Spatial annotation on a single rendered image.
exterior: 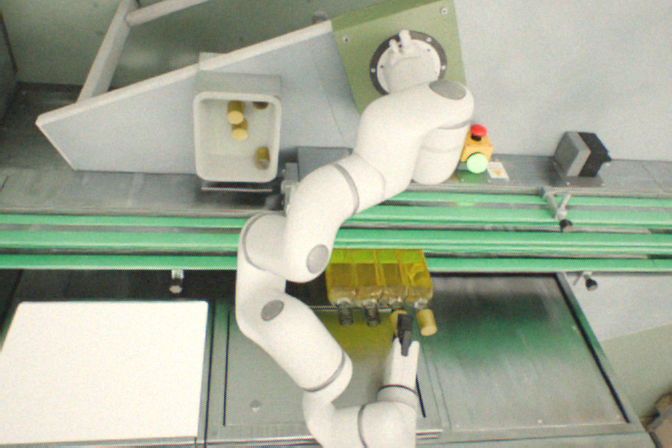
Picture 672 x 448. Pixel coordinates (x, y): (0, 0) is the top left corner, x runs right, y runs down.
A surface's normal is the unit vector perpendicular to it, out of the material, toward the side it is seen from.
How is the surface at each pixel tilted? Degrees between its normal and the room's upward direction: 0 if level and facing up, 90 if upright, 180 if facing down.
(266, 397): 90
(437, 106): 72
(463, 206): 90
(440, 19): 3
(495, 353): 90
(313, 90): 0
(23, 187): 90
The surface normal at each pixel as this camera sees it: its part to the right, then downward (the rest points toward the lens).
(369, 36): 0.05, 0.68
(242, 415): 0.13, -0.74
